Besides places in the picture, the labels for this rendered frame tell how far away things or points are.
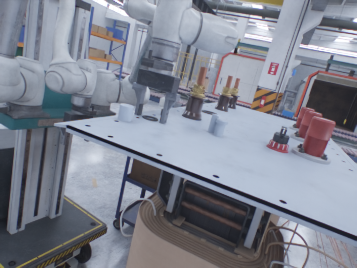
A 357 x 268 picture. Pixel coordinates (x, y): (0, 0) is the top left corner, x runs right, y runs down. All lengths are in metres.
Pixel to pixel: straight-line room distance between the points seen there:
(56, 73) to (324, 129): 0.95
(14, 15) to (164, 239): 0.98
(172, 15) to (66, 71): 0.49
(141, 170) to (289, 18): 10.31
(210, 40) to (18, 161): 1.33
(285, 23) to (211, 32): 11.01
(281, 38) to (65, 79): 10.96
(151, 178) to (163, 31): 1.63
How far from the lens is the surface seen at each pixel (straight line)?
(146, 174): 2.28
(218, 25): 0.87
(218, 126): 0.85
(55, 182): 2.01
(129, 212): 2.64
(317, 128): 0.94
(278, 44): 11.68
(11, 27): 1.26
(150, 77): 0.83
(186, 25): 0.82
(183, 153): 0.59
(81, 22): 1.78
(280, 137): 0.90
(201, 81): 1.04
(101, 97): 1.71
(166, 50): 0.80
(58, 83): 1.09
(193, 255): 0.78
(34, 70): 1.42
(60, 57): 1.15
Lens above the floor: 1.55
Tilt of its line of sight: 14 degrees down
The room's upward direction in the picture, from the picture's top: 14 degrees clockwise
